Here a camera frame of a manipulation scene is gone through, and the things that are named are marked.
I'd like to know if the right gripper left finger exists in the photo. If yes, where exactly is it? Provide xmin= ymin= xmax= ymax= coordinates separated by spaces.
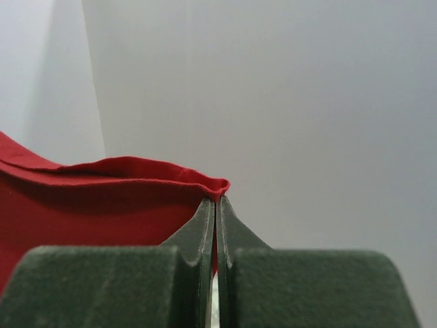
xmin=1 ymin=200 xmax=215 ymax=328

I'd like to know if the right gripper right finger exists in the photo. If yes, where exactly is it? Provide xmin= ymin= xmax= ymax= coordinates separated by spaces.
xmin=216 ymin=197 xmax=420 ymax=327

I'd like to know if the red t-shirt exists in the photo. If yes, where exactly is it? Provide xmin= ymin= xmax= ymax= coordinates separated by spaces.
xmin=1 ymin=135 xmax=230 ymax=285

